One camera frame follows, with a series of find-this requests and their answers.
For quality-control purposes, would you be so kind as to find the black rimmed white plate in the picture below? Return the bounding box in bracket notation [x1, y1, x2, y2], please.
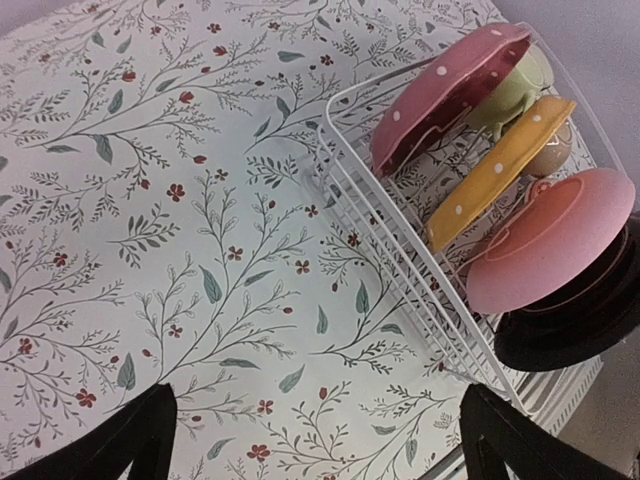
[494, 212, 639, 372]

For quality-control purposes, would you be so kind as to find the floral tablecloth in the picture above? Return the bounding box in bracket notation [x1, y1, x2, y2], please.
[1, 1, 502, 479]

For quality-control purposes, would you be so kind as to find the pink bear plate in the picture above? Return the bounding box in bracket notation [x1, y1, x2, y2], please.
[466, 168, 636, 314]

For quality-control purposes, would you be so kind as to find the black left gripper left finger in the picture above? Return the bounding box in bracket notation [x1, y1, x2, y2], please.
[8, 384, 177, 479]

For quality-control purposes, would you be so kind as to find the light green mug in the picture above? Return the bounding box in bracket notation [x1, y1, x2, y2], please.
[465, 45, 554, 142]

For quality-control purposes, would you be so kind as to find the white wire dish rack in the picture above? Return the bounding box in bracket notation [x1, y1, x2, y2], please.
[312, 58, 602, 411]

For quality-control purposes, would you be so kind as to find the beige ceramic bowl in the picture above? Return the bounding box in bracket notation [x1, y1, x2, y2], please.
[523, 121, 573, 179]

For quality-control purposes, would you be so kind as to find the maroon polka dot plate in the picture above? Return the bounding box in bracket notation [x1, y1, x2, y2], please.
[370, 23, 531, 178]

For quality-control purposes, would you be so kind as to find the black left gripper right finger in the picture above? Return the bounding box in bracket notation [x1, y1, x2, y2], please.
[459, 385, 626, 480]

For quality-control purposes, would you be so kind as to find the yellow polka dot plate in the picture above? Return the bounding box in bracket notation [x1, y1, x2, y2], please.
[426, 95, 577, 253]

